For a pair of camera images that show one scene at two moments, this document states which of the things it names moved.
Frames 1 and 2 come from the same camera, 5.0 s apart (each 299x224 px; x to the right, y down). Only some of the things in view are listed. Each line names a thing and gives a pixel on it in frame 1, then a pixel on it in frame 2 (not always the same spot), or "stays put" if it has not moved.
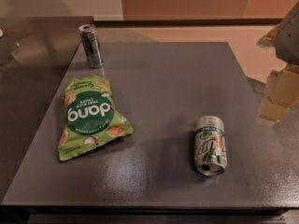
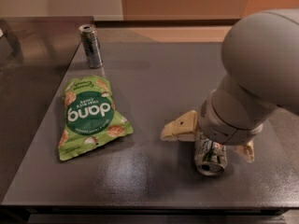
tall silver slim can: x=92 y=48 stays put
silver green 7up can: x=209 y=145 stays put
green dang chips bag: x=90 y=116 stays put
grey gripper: x=290 y=39 to x=225 y=125
